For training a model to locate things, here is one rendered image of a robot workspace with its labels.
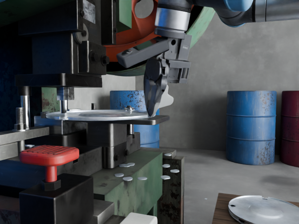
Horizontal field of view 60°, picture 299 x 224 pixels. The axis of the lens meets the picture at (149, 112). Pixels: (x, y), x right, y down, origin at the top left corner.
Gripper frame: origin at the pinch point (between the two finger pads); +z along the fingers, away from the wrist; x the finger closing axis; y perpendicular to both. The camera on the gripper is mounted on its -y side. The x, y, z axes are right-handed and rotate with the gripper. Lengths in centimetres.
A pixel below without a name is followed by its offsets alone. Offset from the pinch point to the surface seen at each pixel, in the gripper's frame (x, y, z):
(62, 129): 9.7, -18.8, 8.4
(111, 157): 0.4, -8.3, 12.4
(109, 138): 2.1, -8.9, 7.8
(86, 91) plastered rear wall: 223, 43, 68
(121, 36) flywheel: 51, 10, -12
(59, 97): 18.6, -18.5, 2.8
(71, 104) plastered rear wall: 201, 23, 75
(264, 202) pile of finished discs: 1, 65, 45
